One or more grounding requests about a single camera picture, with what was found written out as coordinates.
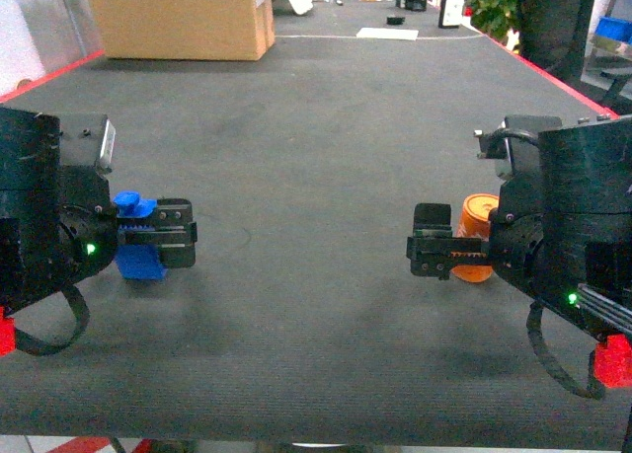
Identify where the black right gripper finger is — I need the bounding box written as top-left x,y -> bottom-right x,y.
413,202 -> 452,237
406,236 -> 492,280

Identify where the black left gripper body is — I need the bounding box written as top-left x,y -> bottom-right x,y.
1,107 -> 118,314

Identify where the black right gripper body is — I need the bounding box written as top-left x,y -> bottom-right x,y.
488,116 -> 631,340

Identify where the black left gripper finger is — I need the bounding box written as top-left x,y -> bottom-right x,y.
117,197 -> 196,231
118,228 -> 198,268

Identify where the blue printed part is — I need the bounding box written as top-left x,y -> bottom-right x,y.
114,190 -> 167,280

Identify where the orange 4680 battery can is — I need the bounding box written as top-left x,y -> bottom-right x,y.
451,193 -> 500,283

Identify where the blue bin on shelf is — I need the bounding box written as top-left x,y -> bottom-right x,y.
594,16 -> 632,43

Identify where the white flat sheet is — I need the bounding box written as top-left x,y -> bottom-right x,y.
356,28 -> 419,41

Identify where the large cardboard box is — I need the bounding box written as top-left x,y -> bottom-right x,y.
89,0 -> 276,61

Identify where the black office chair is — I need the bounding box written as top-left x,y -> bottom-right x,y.
515,0 -> 631,113

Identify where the black framed sign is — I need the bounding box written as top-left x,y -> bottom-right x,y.
438,0 -> 466,29

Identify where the green potted plant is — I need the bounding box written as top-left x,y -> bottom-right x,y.
468,0 -> 516,43

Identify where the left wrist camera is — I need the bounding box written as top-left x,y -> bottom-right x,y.
59,113 -> 117,175

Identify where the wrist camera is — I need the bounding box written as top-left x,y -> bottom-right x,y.
473,114 -> 562,181
59,113 -> 117,175

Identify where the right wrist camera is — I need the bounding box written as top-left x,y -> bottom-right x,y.
473,114 -> 562,181

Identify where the black left cable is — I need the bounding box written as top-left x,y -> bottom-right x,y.
12,282 -> 91,357

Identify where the black cable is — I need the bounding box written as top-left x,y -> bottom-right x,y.
12,282 -> 91,357
525,299 -> 607,401

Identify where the black right cable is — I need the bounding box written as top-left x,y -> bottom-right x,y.
525,299 -> 607,401

